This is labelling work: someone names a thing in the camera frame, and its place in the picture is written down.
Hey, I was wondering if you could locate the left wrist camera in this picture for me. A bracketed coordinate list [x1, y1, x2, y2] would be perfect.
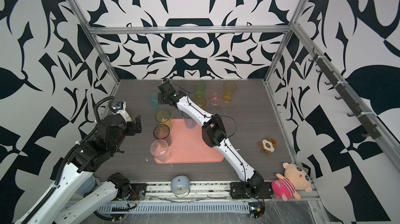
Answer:
[110, 102, 132, 122]

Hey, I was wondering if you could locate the pink plush pig toy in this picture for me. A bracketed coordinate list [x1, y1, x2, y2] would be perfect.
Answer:
[271, 162, 313, 201]

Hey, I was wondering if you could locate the orange tall glass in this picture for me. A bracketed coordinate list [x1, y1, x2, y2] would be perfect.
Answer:
[222, 81, 237, 104]

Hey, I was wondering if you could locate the light blue container lid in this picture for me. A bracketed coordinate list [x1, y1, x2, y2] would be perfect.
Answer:
[76, 175, 96, 195]

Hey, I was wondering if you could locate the yellow short glass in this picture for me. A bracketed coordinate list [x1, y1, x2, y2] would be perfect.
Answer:
[194, 96, 207, 110]

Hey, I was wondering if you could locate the light green tall glass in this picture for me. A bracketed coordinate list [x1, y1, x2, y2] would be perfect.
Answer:
[155, 109, 172, 129]

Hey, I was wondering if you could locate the pink short glass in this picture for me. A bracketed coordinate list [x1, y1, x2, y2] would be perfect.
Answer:
[209, 88, 223, 106]

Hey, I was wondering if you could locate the smoky grey tall glass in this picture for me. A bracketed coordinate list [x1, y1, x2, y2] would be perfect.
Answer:
[153, 125, 172, 146]

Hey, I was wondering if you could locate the white round timer device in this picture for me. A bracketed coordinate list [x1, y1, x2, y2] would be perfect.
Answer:
[170, 175, 190, 198]

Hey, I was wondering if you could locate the teal frosted glass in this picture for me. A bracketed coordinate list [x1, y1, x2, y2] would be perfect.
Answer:
[150, 92, 159, 109]

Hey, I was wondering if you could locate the black wall hook rail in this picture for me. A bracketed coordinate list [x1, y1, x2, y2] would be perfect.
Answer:
[309, 49, 382, 140]

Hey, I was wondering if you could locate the green short glass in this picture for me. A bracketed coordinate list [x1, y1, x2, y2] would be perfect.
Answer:
[193, 81, 206, 97]

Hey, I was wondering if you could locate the blue tall glass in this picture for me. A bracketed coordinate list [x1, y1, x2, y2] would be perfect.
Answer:
[182, 112, 197, 129]

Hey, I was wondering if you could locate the clear tall glass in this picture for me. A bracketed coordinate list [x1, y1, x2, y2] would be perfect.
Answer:
[150, 140, 170, 163]

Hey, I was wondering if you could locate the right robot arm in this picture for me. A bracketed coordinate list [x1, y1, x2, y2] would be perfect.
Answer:
[158, 79, 264, 198]

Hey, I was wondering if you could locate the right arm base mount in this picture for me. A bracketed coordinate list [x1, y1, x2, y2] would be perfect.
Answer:
[229, 182, 273, 200]

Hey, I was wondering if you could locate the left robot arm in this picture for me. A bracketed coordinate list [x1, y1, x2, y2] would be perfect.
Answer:
[17, 115, 142, 224]

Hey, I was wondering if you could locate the pink plastic tray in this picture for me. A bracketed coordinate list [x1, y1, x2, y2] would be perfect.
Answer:
[165, 119, 224, 164]

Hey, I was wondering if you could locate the white slotted cable duct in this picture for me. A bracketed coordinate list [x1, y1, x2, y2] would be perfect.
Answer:
[97, 202, 250, 215]

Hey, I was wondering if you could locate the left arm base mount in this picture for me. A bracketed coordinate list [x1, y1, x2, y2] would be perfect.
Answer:
[107, 172, 148, 201]

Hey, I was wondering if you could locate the brown white flower toy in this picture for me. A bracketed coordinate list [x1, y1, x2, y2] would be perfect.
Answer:
[258, 138, 277, 154]

